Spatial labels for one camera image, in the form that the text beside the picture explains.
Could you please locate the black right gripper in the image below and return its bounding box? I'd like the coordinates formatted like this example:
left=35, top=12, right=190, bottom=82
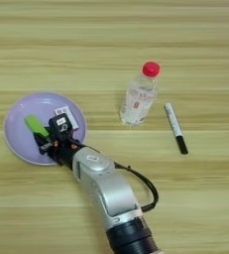
left=32, top=131, right=87, bottom=171

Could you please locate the green rectangular block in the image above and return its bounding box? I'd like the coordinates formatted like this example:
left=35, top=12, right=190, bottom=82
left=23, top=113, right=51, bottom=139

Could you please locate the lavender round plate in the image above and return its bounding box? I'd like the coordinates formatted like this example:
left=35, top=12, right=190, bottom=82
left=3, top=91, right=88, bottom=167

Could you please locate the white pink card box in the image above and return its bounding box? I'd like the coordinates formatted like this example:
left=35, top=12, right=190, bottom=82
left=54, top=105, right=80, bottom=131

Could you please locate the clear bottle red cap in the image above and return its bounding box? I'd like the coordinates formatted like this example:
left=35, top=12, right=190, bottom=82
left=118, top=61, right=163, bottom=126

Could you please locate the white marker black cap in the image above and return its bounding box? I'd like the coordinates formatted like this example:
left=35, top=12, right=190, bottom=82
left=164, top=102, right=189, bottom=156

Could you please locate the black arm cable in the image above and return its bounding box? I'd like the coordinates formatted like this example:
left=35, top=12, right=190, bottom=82
left=113, top=161, right=161, bottom=213

